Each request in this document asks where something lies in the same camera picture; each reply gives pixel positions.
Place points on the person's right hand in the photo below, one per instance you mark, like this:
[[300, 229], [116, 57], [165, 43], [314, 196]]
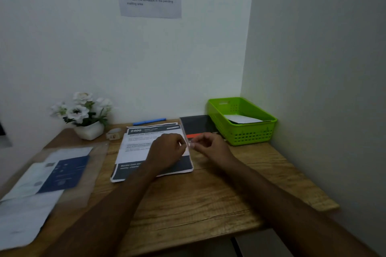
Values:
[[215, 150]]

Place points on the person's left hand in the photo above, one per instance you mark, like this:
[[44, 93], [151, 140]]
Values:
[[166, 151]]

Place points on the white envelope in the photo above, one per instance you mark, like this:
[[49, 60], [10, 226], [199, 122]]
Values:
[[241, 119]]

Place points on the green plastic basket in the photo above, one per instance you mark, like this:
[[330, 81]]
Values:
[[256, 136]]

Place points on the stack of printed documents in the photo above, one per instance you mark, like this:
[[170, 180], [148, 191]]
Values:
[[126, 179]]

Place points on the pile of white envelopes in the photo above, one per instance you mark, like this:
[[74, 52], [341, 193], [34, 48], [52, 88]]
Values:
[[24, 220]]

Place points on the person's right forearm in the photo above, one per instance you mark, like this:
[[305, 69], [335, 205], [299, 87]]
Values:
[[286, 211]]

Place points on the person's left forearm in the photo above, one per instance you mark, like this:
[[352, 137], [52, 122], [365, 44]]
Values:
[[99, 220]]

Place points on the black notebook with red label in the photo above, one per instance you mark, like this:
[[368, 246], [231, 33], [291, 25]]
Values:
[[196, 124]]

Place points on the blue pen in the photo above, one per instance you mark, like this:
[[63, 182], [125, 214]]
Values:
[[149, 121]]

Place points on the clear plastic sheet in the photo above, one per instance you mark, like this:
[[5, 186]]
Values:
[[96, 160]]

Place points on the white potted artificial flowers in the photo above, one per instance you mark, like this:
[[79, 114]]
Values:
[[89, 131]]

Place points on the plain white paper sheet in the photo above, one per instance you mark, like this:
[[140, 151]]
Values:
[[72, 153]]

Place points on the black table leg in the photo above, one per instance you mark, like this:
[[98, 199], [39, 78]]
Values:
[[236, 247]]

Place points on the blue and white leaflet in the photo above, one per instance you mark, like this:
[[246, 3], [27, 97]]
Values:
[[63, 175]]

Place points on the dark window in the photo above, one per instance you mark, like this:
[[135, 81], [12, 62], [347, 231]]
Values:
[[1, 128]]

